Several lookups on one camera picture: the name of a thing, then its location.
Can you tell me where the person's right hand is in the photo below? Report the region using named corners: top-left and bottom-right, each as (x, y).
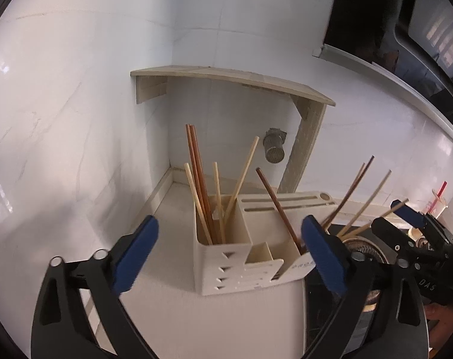
top-left (424, 304), bottom-right (453, 346)

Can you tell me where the beige tiled corner shelf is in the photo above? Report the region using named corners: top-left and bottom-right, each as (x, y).
top-left (130, 65), bottom-right (335, 195)

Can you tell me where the grey pipe outlet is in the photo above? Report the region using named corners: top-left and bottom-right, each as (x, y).
top-left (263, 128), bottom-right (288, 164)

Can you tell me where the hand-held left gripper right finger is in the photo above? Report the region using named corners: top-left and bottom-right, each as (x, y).
top-left (301, 215), bottom-right (429, 359)

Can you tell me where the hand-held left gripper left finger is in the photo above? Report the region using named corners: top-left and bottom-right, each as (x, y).
top-left (31, 215), bottom-right (160, 359)

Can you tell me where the white utensil holder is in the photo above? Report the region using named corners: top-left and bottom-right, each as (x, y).
top-left (193, 191), bottom-right (339, 296)

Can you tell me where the dark brown wooden chopstick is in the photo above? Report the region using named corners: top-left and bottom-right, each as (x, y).
top-left (256, 168), bottom-right (303, 253)

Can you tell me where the black range hood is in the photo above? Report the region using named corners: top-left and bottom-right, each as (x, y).
top-left (393, 0), bottom-right (453, 96)

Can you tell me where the clear plastic drink cup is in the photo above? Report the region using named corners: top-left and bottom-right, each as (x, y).
top-left (427, 194), bottom-right (449, 227)

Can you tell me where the round gas burner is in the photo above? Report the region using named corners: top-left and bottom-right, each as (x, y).
top-left (336, 232), bottom-right (389, 315)

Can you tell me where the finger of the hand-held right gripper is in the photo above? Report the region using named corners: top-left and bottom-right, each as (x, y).
top-left (390, 199), bottom-right (438, 233)
top-left (372, 216), bottom-right (417, 262)

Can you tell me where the black glass gas stove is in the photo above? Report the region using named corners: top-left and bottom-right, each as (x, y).
top-left (304, 224), bottom-right (436, 359)

